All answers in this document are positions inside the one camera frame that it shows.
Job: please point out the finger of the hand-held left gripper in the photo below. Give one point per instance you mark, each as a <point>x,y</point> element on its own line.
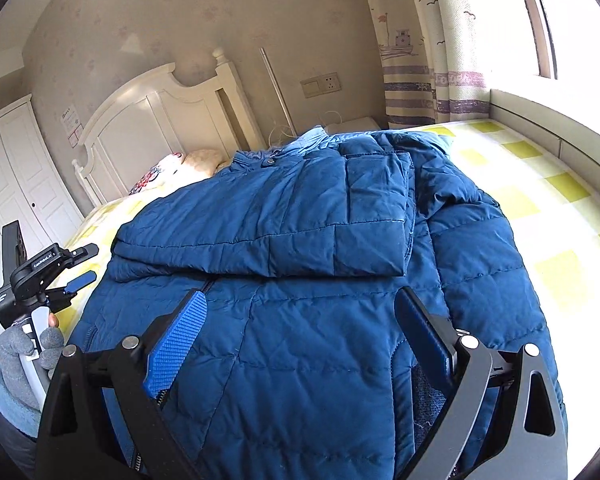
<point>85,250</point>
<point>82,279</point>

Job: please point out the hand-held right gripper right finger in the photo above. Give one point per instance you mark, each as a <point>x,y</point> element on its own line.
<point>422,322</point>

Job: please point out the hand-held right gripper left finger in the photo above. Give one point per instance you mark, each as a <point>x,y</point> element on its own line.
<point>180,335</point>

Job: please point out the blue down jacket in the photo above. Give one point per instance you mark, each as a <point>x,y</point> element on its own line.
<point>300,340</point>

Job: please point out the person's left forearm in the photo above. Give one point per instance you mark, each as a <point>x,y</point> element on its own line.
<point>15,405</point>

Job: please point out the person's left hand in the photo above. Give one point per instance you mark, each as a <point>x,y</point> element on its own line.
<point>15,347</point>

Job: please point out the floral pillow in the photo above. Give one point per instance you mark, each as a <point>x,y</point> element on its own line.
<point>152,175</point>

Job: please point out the white wardrobe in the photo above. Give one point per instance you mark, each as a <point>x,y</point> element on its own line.
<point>15,170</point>

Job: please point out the white wooden headboard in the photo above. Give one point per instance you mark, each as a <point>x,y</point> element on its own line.
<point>145,115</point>

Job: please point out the beige pillow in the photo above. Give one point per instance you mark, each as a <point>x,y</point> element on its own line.
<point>205,160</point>

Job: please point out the yellow checkered bed sheet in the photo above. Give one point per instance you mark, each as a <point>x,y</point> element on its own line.
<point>555,210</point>

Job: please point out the white nightstand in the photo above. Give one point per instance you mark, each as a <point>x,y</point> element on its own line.
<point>352,125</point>

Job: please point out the beige window sill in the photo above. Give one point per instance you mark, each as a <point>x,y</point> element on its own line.
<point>555,125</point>

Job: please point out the metal pole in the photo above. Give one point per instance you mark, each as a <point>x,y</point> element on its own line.
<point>279,95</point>

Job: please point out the printed curtain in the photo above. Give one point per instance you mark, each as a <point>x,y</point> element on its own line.
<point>420,50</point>

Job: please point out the window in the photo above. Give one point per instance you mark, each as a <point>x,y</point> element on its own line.
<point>575,15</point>

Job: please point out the paper wall notice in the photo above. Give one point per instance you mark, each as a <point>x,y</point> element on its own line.
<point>71,125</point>

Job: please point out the beige wall socket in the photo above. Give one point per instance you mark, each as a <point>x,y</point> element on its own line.
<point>321,85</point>

